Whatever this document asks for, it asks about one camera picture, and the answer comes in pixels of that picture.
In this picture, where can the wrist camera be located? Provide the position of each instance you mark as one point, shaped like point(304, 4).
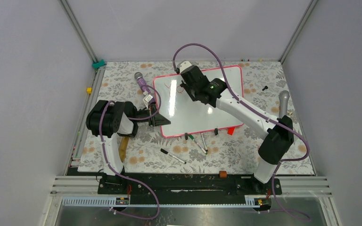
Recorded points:
point(148, 100)
point(183, 66)

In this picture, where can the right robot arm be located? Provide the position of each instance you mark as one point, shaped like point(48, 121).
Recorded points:
point(275, 132)

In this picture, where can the blue capped marker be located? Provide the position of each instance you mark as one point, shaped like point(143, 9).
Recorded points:
point(204, 142)

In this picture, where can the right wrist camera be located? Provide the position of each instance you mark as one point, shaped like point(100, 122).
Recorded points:
point(183, 66)

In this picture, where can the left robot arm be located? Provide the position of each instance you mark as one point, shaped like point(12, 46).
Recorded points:
point(108, 120)

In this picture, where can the pink framed whiteboard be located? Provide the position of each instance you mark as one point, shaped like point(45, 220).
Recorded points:
point(185, 115)

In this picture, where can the wooden rolling pin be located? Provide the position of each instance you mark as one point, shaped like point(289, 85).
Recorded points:
point(122, 148)

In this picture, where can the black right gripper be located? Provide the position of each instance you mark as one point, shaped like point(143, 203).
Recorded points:
point(185, 85)

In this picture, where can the yellow small cube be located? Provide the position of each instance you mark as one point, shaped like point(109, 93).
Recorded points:
point(89, 90)

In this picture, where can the purple glitter microphone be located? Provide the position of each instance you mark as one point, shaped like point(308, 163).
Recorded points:
point(142, 83)

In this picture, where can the silver microphone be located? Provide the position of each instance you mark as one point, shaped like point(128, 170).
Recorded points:
point(283, 103)

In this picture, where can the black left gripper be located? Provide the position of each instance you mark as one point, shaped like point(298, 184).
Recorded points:
point(158, 120)

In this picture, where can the teal corner clamp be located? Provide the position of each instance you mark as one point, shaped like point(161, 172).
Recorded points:
point(98, 64)

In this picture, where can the black capped marker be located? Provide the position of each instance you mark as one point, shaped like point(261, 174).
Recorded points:
point(172, 156)

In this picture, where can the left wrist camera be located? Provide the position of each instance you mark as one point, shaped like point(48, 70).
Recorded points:
point(148, 100)

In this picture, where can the small orange red block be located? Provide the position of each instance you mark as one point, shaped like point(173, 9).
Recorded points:
point(230, 131)

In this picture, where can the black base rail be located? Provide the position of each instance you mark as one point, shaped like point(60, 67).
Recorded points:
point(186, 189)

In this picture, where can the green capped marker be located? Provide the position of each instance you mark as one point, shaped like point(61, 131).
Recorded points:
point(199, 145)

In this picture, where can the brown small cube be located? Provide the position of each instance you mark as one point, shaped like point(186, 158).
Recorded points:
point(222, 174)

